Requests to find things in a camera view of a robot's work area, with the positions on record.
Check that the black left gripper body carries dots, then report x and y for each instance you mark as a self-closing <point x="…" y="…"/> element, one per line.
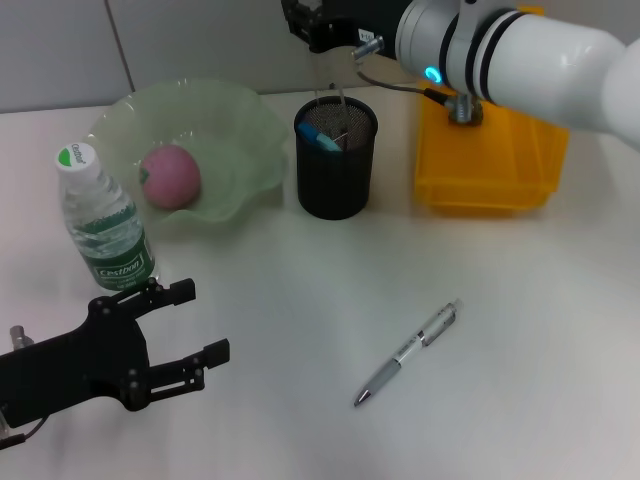
<point x="85" y="365"/>

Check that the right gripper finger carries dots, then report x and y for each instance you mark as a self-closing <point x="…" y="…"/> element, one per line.
<point x="302" y="32"/>
<point x="297" y="10"/>

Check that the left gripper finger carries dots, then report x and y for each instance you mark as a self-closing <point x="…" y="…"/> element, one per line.
<point x="182" y="292"/>
<point x="215" y="352"/>

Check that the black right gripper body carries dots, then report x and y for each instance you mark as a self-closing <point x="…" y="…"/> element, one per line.
<point x="360" y="20"/>

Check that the transparent plastic ruler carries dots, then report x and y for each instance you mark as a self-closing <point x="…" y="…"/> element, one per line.
<point x="330" y="75"/>

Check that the green label water bottle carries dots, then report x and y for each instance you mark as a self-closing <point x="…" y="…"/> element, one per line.
<point x="117" y="250"/>

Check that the blue scissors with sheath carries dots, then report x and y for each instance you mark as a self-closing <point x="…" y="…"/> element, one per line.
<point x="320" y="137"/>

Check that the silver retractable pen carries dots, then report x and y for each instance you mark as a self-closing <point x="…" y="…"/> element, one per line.
<point x="410" y="350"/>

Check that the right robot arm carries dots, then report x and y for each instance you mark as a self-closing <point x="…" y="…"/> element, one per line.
<point x="525" y="55"/>

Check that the pink peach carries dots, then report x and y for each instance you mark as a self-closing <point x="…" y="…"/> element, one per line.
<point x="172" y="177"/>

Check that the green wavy glass fruit plate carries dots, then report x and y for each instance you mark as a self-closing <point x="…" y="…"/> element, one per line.
<point x="225" y="140"/>

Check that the black mesh pen holder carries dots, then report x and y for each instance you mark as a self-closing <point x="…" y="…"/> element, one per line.
<point x="332" y="185"/>

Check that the yellow plastic storage bin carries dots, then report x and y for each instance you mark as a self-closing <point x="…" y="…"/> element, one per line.
<point x="490" y="165"/>

